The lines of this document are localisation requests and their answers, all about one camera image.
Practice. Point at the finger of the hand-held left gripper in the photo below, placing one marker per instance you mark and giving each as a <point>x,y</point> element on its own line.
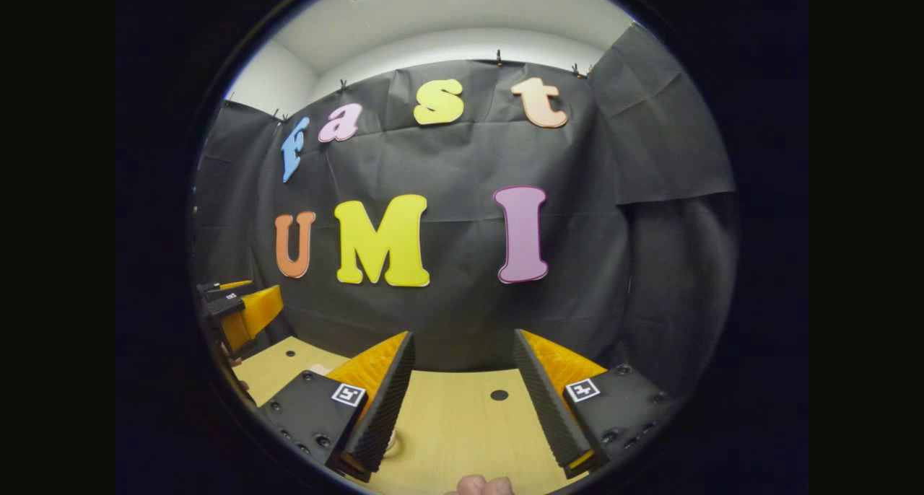
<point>249,314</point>
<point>216,291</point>

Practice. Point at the pale pink suitcase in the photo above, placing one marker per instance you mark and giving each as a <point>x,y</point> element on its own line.
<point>317,371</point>

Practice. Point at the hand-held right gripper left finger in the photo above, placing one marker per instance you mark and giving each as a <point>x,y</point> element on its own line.
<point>386,408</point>

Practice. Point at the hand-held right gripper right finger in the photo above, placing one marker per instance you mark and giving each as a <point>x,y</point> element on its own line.
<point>541,401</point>

